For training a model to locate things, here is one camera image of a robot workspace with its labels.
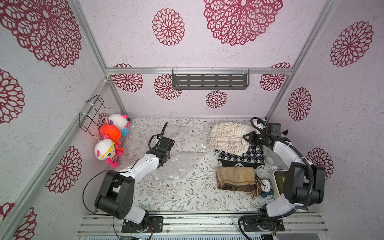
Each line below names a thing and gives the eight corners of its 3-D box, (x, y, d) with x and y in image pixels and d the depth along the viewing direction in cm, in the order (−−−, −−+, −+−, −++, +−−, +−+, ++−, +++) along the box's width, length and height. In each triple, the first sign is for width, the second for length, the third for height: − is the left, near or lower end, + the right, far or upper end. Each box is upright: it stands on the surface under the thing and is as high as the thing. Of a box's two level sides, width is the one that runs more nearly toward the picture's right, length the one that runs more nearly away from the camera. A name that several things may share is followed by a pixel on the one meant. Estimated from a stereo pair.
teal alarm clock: (259, 198, 84) (262, 195, 80) (254, 182, 90) (258, 178, 85) (270, 198, 84) (274, 195, 80) (265, 182, 90) (269, 178, 85)
